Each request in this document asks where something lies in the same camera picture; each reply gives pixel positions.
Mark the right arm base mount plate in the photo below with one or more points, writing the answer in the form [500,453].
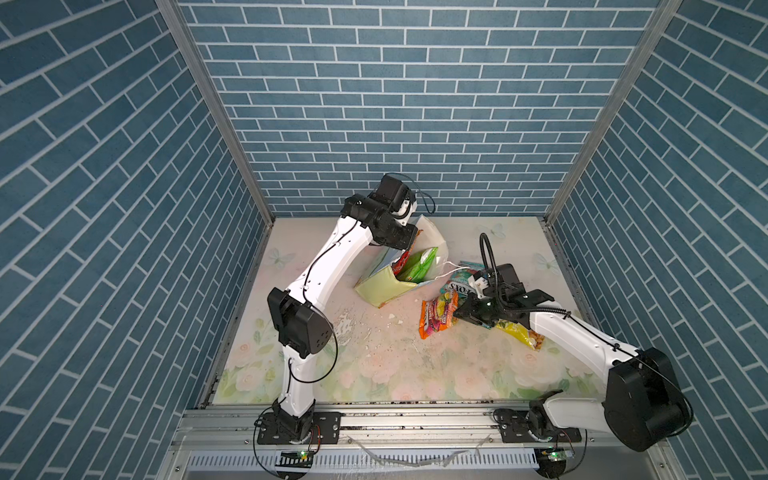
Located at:
[522,426]

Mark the teal Fox's candy bag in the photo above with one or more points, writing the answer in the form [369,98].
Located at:
[457,279]

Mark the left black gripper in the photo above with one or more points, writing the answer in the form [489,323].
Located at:
[406,239]

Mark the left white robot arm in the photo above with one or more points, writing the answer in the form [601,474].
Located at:
[382,218]

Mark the green snack packet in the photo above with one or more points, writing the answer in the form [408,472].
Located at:
[418,266]

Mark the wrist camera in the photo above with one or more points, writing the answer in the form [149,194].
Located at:
[484,284]
[406,211]

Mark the orange Fox's fruit candy bag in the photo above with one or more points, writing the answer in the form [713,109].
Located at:
[438,314]

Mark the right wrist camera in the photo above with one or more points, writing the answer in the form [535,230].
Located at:
[484,284]

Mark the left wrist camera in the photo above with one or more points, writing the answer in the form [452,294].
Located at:
[406,211]

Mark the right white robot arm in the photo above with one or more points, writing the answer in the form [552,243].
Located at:
[643,403]

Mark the yellow-green snack packet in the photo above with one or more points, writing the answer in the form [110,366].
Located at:
[527,337]

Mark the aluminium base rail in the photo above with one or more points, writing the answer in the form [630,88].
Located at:
[402,441]

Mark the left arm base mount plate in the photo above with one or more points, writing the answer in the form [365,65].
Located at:
[282,428]

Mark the floral paper gift bag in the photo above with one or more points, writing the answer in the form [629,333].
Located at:
[378,285]

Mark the red snack packet in bag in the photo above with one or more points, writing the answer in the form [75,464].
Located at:
[399,264]

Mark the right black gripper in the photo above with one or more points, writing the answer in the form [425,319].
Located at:
[468,312]

